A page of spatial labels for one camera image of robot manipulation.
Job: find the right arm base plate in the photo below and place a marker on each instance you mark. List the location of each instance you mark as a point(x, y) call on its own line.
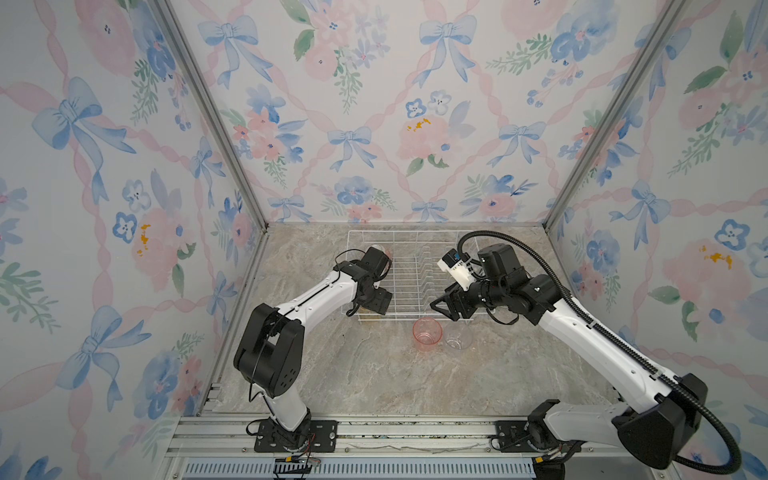
point(518, 436)

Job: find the pink glass cup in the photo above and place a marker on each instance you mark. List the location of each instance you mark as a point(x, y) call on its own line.
point(427, 334)

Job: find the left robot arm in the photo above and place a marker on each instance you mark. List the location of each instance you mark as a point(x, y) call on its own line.
point(270, 352)

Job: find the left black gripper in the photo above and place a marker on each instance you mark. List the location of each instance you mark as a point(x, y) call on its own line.
point(382, 302)

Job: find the left aluminium corner post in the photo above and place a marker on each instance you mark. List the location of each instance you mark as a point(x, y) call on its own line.
point(179, 45)

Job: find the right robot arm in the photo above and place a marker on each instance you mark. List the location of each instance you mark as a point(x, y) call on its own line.
point(656, 414)

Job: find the aluminium corner post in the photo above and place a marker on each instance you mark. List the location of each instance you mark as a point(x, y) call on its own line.
point(179, 45)
point(658, 35)

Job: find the yellow glass cup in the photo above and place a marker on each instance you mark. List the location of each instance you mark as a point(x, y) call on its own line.
point(368, 316)

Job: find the clear drinking glass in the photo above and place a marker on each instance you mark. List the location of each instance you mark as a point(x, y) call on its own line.
point(458, 337)

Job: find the aluminium front rail frame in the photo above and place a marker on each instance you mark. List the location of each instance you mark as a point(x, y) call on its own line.
point(230, 446)

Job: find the pink patterned bowl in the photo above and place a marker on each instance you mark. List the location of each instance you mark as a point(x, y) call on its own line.
point(385, 250)

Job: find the right aluminium corner post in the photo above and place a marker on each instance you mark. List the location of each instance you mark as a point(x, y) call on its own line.
point(658, 35)

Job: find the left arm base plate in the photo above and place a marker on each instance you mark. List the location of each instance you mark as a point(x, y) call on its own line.
point(313, 436)

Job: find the white wire dish rack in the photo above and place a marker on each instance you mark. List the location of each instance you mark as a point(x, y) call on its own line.
point(414, 278)

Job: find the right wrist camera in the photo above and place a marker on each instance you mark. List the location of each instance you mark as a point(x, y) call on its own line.
point(454, 264)

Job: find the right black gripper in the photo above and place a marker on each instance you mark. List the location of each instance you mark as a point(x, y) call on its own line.
point(453, 297)

